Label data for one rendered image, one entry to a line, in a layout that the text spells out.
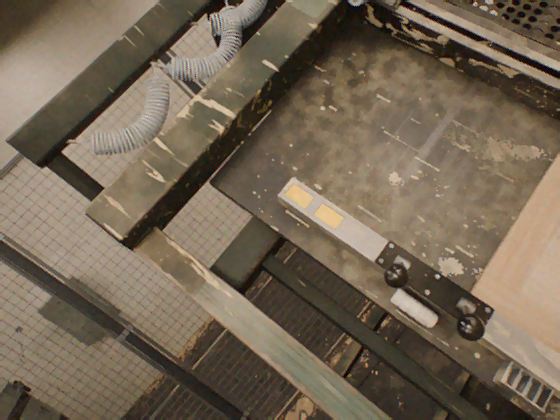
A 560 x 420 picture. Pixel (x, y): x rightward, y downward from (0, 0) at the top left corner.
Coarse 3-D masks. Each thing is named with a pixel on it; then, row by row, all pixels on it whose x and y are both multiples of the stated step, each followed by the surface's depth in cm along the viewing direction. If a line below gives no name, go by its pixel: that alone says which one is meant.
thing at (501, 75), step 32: (384, 0) 88; (416, 0) 92; (384, 32) 97; (416, 32) 92; (448, 32) 88; (480, 32) 87; (448, 64) 93; (480, 64) 88; (512, 64) 84; (544, 64) 83; (512, 96) 89; (544, 96) 84
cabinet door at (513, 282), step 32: (544, 192) 79; (512, 224) 79; (544, 224) 77; (512, 256) 75; (544, 256) 75; (480, 288) 73; (512, 288) 73; (544, 288) 73; (512, 320) 71; (544, 320) 71
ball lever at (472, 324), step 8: (456, 304) 70; (464, 304) 69; (472, 304) 69; (464, 312) 65; (472, 312) 68; (464, 320) 59; (472, 320) 58; (480, 320) 59; (456, 328) 60; (464, 328) 59; (472, 328) 58; (480, 328) 58; (464, 336) 59; (472, 336) 58; (480, 336) 58
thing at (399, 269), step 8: (400, 256) 72; (392, 264) 63; (400, 264) 63; (408, 264) 72; (384, 272) 63; (392, 272) 62; (400, 272) 61; (408, 272) 62; (384, 280) 63; (392, 280) 62; (400, 280) 61; (408, 280) 62; (400, 288) 62
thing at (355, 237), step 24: (312, 192) 80; (312, 216) 78; (336, 240) 78; (360, 240) 76; (384, 240) 75; (408, 288) 73; (504, 336) 68; (528, 336) 68; (528, 360) 67; (552, 360) 67; (552, 384) 65
